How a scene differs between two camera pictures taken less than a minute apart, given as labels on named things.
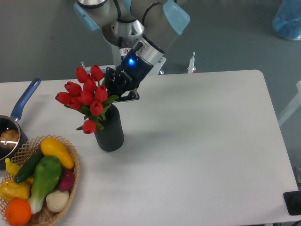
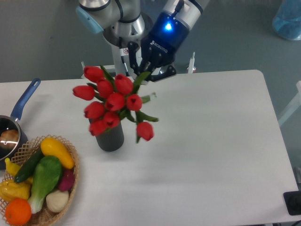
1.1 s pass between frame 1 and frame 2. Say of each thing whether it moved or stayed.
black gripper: moved
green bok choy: stayed
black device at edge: stayed
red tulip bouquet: moved
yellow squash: stayed
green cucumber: stayed
